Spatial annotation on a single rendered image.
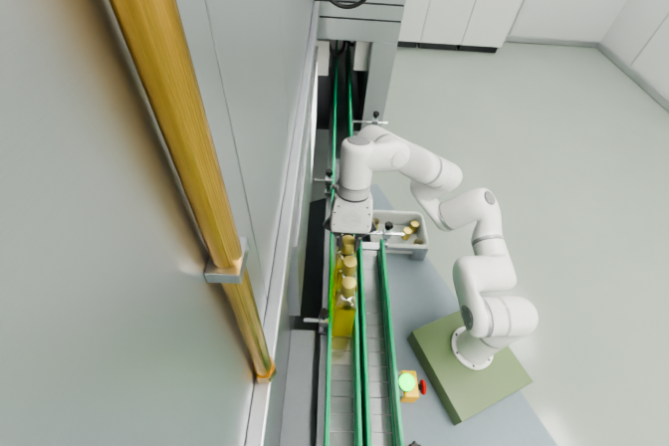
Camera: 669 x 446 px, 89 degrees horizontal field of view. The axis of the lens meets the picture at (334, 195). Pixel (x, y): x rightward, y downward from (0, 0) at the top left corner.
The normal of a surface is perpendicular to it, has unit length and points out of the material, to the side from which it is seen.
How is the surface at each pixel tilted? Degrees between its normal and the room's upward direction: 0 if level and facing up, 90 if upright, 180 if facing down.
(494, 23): 90
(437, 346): 2
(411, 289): 0
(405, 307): 0
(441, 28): 90
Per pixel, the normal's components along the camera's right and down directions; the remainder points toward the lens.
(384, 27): -0.01, 0.74
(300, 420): 0.06, -0.67
